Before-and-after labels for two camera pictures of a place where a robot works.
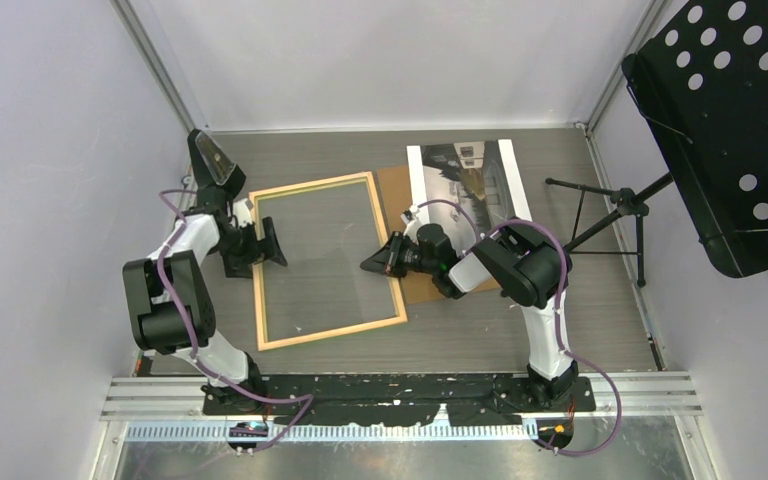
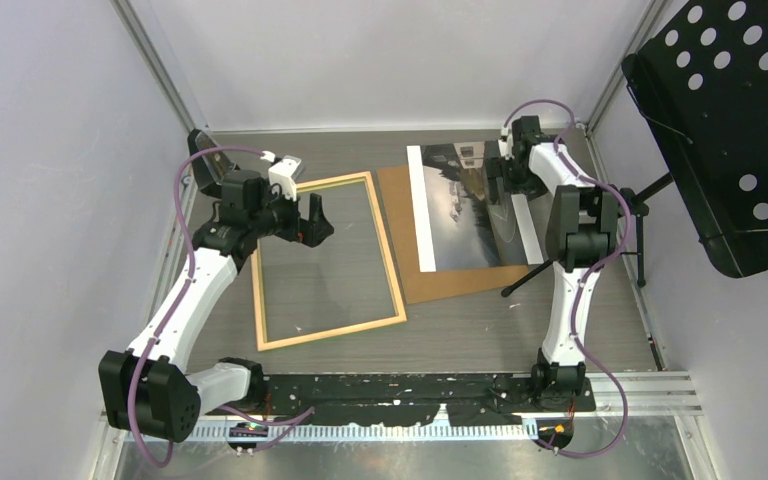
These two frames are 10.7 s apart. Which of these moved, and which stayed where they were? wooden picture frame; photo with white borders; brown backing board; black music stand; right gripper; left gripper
Moved: right gripper; left gripper
Stayed: brown backing board; wooden picture frame; black music stand; photo with white borders
